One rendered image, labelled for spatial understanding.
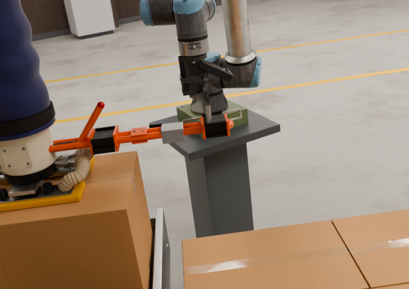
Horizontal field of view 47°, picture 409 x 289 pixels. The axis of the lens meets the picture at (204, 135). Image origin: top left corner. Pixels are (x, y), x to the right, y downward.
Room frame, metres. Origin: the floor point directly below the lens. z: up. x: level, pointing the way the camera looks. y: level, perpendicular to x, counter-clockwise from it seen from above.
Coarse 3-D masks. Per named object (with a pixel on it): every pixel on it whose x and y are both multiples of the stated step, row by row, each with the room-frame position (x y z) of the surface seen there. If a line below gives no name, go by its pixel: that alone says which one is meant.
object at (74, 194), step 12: (0, 192) 1.25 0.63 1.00; (36, 192) 1.26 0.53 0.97; (48, 192) 1.25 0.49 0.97; (60, 192) 1.24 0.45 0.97; (72, 192) 1.24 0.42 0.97; (0, 204) 1.22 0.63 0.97; (12, 204) 1.22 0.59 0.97; (24, 204) 1.21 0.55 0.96; (36, 204) 1.21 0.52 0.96; (48, 204) 1.21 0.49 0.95
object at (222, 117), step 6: (222, 114) 1.39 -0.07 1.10; (204, 120) 1.36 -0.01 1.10; (210, 120) 1.35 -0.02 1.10; (216, 120) 1.34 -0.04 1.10; (222, 120) 1.34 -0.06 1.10; (204, 126) 1.34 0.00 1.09; (210, 126) 1.34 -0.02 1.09; (216, 126) 1.34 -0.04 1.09; (222, 126) 1.34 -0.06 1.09; (228, 126) 1.32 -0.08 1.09; (204, 132) 1.32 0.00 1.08; (210, 132) 1.34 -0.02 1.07; (216, 132) 1.34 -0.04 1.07; (222, 132) 1.34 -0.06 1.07; (228, 132) 1.32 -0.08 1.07; (204, 138) 1.32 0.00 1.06
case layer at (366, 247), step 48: (192, 240) 1.52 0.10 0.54; (240, 240) 1.49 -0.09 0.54; (288, 240) 1.45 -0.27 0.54; (336, 240) 1.41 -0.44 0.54; (384, 240) 1.38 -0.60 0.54; (192, 288) 1.25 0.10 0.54; (240, 288) 1.22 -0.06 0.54; (288, 288) 1.20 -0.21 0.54; (336, 288) 1.17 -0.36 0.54; (384, 288) 1.14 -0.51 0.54
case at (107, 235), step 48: (96, 192) 1.26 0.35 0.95; (144, 192) 1.53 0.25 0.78; (0, 240) 1.14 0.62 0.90; (48, 240) 1.14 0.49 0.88; (96, 240) 1.14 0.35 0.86; (144, 240) 1.33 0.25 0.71; (0, 288) 1.14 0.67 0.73; (48, 288) 1.14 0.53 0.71; (96, 288) 1.14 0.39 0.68; (144, 288) 1.16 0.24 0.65
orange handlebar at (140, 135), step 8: (136, 128) 1.39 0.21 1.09; (144, 128) 1.38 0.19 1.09; (152, 128) 1.38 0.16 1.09; (160, 128) 1.38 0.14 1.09; (184, 128) 1.35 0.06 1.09; (192, 128) 1.34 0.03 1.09; (200, 128) 1.34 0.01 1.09; (88, 136) 1.38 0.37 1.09; (120, 136) 1.37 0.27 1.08; (128, 136) 1.34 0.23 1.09; (136, 136) 1.34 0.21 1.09; (144, 136) 1.33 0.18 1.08; (152, 136) 1.33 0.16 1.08; (160, 136) 1.33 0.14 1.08; (64, 144) 1.34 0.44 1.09; (72, 144) 1.33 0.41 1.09; (80, 144) 1.33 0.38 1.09; (88, 144) 1.33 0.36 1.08
